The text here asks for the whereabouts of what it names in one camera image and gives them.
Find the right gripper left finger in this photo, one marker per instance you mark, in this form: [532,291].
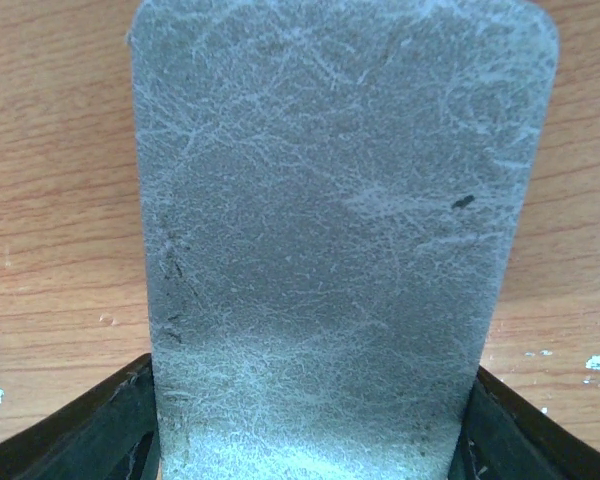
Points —
[109,432]

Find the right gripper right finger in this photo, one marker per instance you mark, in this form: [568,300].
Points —
[503,436]

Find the grey green-lined glasses case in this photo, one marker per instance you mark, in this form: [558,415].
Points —
[329,193]

